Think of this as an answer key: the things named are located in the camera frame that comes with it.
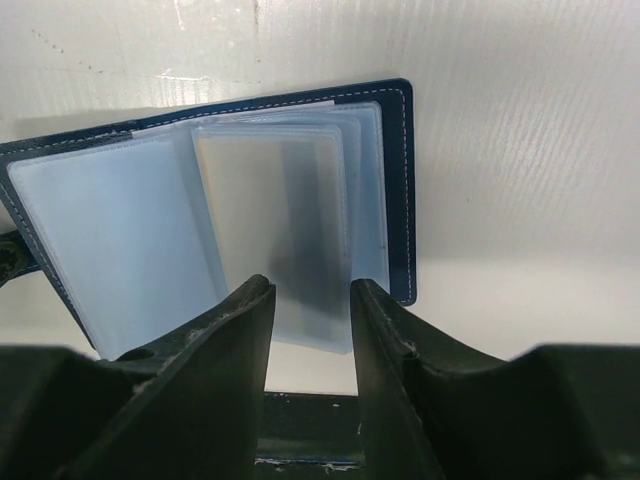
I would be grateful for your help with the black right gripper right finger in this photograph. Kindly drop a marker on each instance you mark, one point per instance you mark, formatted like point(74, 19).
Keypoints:
point(433, 407)

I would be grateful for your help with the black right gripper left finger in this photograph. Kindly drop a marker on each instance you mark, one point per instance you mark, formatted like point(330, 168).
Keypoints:
point(184, 406)

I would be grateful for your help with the blue leather card holder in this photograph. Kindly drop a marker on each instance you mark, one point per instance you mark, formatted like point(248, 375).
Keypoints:
point(142, 225)

